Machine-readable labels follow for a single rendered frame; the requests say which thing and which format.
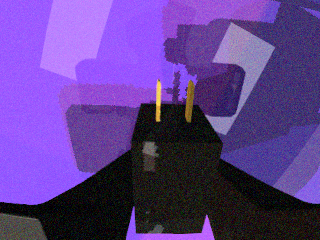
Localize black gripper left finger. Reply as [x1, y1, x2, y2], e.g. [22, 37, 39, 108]
[0, 149, 135, 240]

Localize black two-prong plug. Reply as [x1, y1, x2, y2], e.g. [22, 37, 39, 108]
[131, 79, 223, 233]

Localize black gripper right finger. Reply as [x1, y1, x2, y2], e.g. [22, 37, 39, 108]
[207, 157, 320, 240]

